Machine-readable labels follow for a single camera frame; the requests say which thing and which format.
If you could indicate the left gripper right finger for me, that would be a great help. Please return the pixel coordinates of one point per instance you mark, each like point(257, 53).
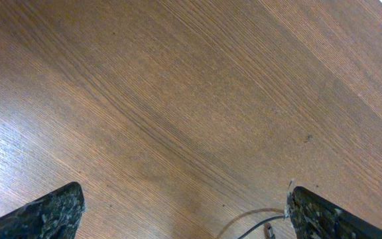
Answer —
point(315, 217)

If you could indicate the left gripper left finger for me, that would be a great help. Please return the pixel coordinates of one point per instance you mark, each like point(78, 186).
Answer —
point(56, 215)

